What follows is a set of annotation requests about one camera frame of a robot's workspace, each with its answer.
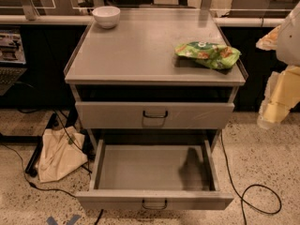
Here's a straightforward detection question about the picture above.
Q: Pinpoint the black cable on floor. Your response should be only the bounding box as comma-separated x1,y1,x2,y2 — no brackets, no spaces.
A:
219,131,283,225
0,110,105,225

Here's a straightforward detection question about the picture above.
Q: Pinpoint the green rice chip bag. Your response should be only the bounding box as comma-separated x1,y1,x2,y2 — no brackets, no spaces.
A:
174,41,241,70

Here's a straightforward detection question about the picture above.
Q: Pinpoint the white ceramic bowl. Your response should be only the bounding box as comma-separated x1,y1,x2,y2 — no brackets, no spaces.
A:
92,6,121,29

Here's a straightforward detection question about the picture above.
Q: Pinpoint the blue tape cross on floor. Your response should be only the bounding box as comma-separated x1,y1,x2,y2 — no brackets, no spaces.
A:
46,215,81,225

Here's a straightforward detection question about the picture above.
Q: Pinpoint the open middle grey drawer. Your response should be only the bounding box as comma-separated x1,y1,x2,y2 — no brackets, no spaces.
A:
76,141,233,210

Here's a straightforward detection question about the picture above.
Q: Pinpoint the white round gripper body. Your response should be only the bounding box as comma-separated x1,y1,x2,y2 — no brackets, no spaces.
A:
277,3,300,66

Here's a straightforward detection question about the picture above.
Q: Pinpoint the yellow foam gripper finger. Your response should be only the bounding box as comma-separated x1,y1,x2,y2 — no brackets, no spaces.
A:
256,26,280,51
257,66,300,129

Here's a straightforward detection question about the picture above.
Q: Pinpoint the black cable on floor right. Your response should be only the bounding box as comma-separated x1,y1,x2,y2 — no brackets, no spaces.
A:
219,131,283,225

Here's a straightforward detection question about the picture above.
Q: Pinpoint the grey metal drawer cabinet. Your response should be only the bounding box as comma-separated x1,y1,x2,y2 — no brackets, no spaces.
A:
66,9,247,144

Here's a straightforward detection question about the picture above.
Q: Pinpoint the beige cloth tote bag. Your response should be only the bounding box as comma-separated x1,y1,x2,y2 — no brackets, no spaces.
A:
37,127,88,183

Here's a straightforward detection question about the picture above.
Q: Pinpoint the closed upper grey drawer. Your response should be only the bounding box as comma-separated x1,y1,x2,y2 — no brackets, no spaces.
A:
75,101,234,129

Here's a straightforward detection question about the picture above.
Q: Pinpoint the white horizontal rail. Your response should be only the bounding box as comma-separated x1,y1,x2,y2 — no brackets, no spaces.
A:
0,15,283,27

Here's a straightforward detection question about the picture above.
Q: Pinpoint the black table leg base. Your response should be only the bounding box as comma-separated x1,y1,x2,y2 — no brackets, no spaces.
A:
0,112,60,178

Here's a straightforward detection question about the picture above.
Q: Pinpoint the black cable on floor left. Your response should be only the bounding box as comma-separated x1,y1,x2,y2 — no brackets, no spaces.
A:
0,110,105,225

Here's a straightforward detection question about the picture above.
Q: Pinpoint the laptop computer at left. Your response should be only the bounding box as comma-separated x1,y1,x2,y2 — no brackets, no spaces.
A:
0,26,27,96

